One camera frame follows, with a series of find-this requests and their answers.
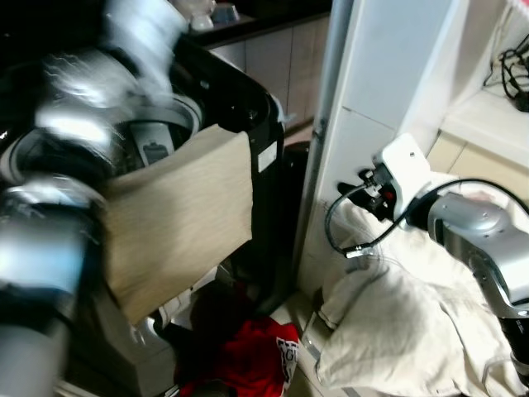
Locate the pink towel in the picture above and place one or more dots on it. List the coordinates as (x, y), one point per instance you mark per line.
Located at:
(521, 4)

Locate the black top-load washing machine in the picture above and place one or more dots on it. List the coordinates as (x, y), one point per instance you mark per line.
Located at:
(266, 107)

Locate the light wooden kitchen cabinet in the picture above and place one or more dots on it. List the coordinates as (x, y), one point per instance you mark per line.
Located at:
(273, 66)

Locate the white kitchen appliance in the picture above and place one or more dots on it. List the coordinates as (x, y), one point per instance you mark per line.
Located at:
(207, 15)

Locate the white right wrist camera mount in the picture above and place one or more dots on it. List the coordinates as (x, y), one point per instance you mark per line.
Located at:
(407, 169)

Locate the red printed garment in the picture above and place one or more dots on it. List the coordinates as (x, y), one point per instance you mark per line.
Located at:
(248, 356)

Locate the white counter with beige drawers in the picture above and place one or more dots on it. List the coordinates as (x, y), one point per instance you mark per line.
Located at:
(488, 124)

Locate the beige ribbed cloth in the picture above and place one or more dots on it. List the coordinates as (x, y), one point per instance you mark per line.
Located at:
(178, 223)

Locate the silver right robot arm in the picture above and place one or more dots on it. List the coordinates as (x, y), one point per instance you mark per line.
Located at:
(488, 240)

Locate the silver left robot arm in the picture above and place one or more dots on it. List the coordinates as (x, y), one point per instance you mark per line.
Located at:
(50, 248)

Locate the cream white garment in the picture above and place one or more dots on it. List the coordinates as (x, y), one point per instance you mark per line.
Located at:
(397, 322)

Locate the tall white cabinet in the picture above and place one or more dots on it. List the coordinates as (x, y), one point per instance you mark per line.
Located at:
(372, 74)

